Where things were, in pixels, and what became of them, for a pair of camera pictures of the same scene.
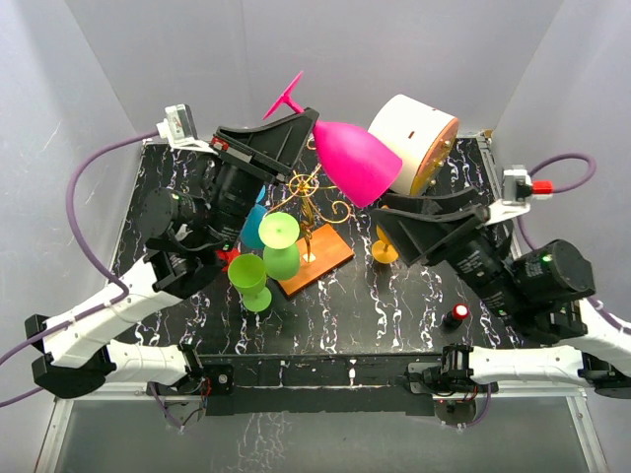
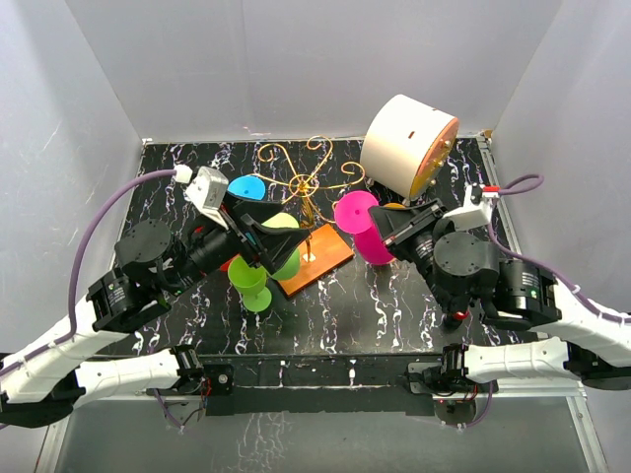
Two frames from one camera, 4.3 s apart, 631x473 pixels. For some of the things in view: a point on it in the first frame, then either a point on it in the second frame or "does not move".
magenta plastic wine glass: (363, 168) -> (352, 214)
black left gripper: (276, 147) -> (272, 243)
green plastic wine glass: (247, 275) does not move
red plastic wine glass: (226, 256) does not move
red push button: (460, 311) does not move
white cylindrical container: (422, 137) does not move
